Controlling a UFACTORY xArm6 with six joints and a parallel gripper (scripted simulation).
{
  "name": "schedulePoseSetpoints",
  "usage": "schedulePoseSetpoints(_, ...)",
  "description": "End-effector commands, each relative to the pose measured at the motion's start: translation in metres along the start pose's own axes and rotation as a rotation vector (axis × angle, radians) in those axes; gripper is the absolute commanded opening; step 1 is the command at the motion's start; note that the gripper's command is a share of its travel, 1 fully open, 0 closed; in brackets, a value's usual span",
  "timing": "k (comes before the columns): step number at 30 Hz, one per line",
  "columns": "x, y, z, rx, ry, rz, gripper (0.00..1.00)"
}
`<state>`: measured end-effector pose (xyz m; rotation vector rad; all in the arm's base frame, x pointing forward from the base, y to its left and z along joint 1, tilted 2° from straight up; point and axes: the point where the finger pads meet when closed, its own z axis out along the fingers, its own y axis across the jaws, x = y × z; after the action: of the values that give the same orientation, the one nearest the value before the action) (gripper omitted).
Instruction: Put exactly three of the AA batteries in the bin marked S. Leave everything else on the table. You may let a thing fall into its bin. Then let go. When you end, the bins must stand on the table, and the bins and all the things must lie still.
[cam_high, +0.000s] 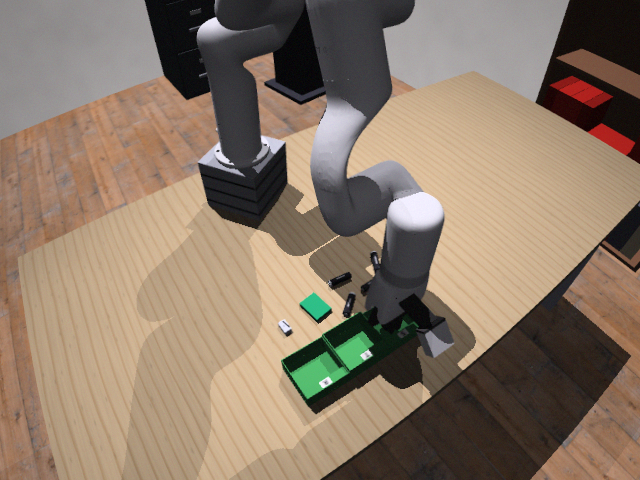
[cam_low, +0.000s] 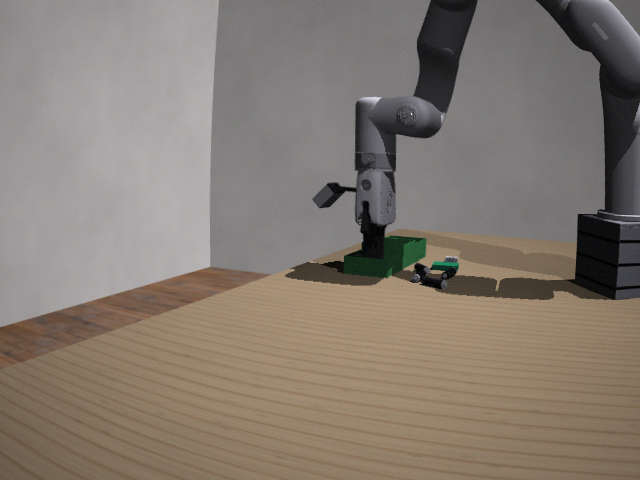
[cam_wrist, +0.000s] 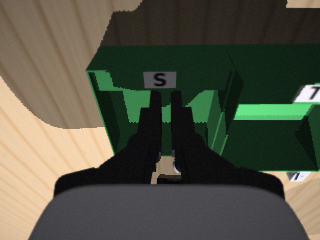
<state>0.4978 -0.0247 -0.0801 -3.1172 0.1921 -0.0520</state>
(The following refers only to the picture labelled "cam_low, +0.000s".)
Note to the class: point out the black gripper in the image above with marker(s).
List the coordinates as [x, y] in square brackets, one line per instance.
[377, 205]

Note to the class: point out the green bins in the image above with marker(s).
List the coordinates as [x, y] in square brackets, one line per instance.
[399, 253]

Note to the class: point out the black aa battery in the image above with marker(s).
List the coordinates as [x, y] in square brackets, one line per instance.
[449, 273]
[434, 282]
[418, 276]
[419, 267]

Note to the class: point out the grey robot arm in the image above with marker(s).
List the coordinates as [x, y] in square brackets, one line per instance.
[598, 23]

